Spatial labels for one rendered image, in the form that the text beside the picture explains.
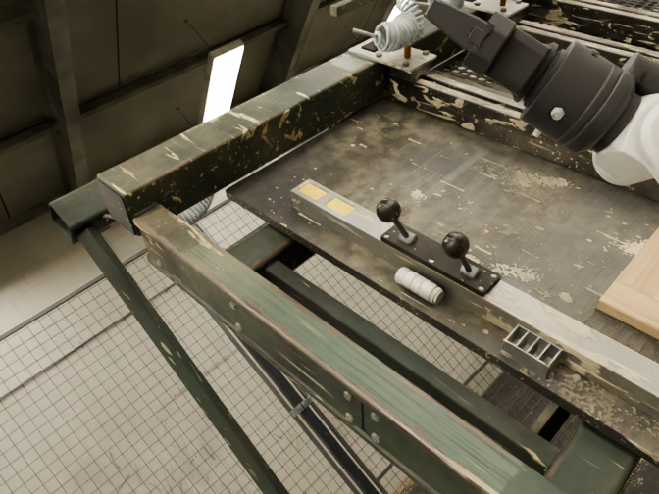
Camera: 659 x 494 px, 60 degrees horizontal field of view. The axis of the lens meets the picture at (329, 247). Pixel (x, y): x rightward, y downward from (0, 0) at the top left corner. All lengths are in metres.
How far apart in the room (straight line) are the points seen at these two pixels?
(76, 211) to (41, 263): 4.32
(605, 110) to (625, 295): 0.43
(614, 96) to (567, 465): 0.46
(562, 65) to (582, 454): 0.49
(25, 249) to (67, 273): 0.44
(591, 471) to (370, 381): 0.30
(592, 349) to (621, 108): 0.37
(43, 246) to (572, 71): 5.65
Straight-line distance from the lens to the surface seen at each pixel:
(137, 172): 1.10
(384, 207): 0.84
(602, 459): 0.85
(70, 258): 5.92
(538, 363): 0.83
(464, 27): 0.63
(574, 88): 0.59
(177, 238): 1.00
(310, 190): 1.07
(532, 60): 0.59
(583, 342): 0.85
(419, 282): 0.90
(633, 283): 0.99
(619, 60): 1.59
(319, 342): 0.80
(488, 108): 1.28
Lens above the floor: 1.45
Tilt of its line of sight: 8 degrees up
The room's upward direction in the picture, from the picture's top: 41 degrees counter-clockwise
